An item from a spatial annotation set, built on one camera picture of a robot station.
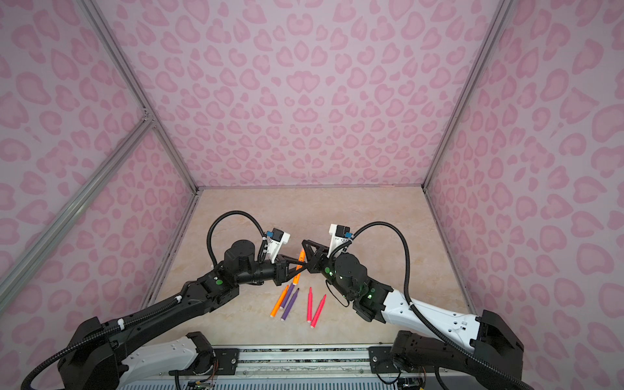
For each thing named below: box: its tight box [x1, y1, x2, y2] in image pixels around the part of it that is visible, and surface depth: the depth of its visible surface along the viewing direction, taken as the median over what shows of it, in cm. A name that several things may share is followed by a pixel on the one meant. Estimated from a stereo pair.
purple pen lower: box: [280, 287, 300, 321], surface depth 86 cm
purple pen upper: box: [279, 282, 296, 310], surface depth 88 cm
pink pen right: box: [310, 294, 327, 329], surface depth 84 cm
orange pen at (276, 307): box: [269, 284, 291, 318], surface depth 86 cm
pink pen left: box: [307, 286, 313, 323], surface depth 85 cm
